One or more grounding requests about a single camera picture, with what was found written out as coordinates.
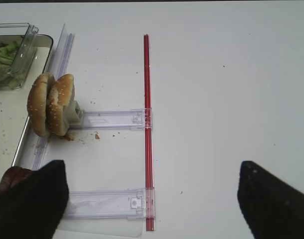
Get right red rail strip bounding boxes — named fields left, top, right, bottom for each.
left=144, top=34, right=154, bottom=232

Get sesame bun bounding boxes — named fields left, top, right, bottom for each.
left=47, top=74, right=74, bottom=136
left=27, top=72, right=55, bottom=138

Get white bun pusher block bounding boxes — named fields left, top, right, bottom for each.
left=63, top=100, right=84, bottom=128

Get rear sesame bun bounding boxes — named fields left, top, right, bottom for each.
left=47, top=74, right=74, bottom=136

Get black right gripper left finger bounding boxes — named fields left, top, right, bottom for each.
left=0, top=160, right=69, bottom=239

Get clear plastic salad box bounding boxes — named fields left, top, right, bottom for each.
left=0, top=23, right=39, bottom=90

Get front meat slice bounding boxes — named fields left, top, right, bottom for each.
left=0, top=166, right=35, bottom=195

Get metal baking tray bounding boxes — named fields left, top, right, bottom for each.
left=0, top=34, right=53, bottom=171

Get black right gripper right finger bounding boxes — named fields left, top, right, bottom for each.
left=237, top=161, right=304, bottom=239

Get clear track lower right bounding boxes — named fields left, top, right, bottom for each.
left=64, top=188, right=155, bottom=219

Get clear track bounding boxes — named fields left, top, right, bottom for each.
left=64, top=188, right=155, bottom=219
left=70, top=108, right=152, bottom=129

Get clear track upper right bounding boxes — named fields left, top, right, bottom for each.
left=70, top=108, right=152, bottom=129

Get green lettuce in box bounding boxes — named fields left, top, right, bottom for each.
left=0, top=41, right=22, bottom=89

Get front sesame bun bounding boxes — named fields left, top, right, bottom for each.
left=27, top=72, right=55, bottom=138

